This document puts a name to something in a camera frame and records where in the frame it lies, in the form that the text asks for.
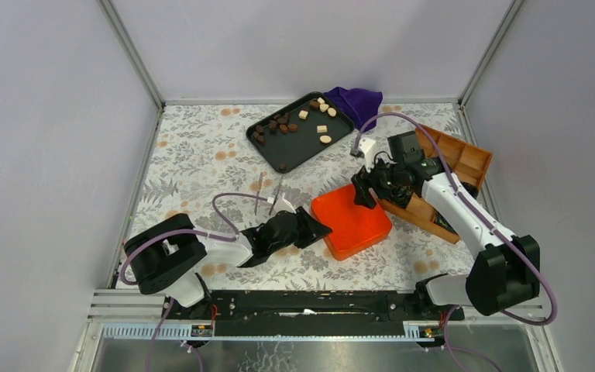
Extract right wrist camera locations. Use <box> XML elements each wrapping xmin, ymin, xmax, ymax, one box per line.
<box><xmin>352</xmin><ymin>138</ymin><xmax>379</xmax><ymax>173</ymax></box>

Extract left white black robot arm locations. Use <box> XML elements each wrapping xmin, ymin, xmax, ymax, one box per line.
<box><xmin>120</xmin><ymin>207</ymin><xmax>331</xmax><ymax>319</ymax></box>

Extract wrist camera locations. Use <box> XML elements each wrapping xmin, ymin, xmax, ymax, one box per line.
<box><xmin>268</xmin><ymin>194</ymin><xmax>296</xmax><ymax>213</ymax></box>
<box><xmin>352</xmin><ymin>138</ymin><xmax>379</xmax><ymax>173</ymax></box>

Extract purple cloth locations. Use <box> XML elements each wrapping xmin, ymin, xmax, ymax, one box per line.
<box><xmin>324</xmin><ymin>87</ymin><xmax>383</xmax><ymax>129</ymax></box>

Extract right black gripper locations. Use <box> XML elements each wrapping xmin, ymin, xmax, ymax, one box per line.
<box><xmin>351</xmin><ymin>152</ymin><xmax>404</xmax><ymax>211</ymax></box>

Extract white metal tongs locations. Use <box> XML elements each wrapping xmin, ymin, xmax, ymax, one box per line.
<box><xmin>254</xmin><ymin>172</ymin><xmax>284</xmax><ymax>217</ymax></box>

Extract wooden compartment organizer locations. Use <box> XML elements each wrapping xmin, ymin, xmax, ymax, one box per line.
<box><xmin>380</xmin><ymin>127</ymin><xmax>493</xmax><ymax>243</ymax></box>

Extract floral table mat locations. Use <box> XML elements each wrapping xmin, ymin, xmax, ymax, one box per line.
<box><xmin>131</xmin><ymin>105</ymin><xmax>473</xmax><ymax>291</ymax></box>

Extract orange chocolate box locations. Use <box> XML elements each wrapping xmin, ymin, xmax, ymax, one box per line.
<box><xmin>324</xmin><ymin>225</ymin><xmax>392</xmax><ymax>261</ymax></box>

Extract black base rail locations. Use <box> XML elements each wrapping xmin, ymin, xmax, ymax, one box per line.
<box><xmin>163</xmin><ymin>290</ymin><xmax>465</xmax><ymax>341</ymax></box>

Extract black tray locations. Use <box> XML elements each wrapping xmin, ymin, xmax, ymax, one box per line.
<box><xmin>245</xmin><ymin>91</ymin><xmax>354</xmax><ymax>174</ymax></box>

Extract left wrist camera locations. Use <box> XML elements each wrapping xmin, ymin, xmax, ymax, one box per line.
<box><xmin>268</xmin><ymin>194</ymin><xmax>296</xmax><ymax>213</ymax></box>

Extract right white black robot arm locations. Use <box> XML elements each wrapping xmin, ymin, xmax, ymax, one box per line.
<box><xmin>351</xmin><ymin>131</ymin><xmax>540</xmax><ymax>319</ymax></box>

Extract orange box lid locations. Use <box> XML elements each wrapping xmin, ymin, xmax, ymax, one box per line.
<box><xmin>311</xmin><ymin>184</ymin><xmax>394</xmax><ymax>253</ymax></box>

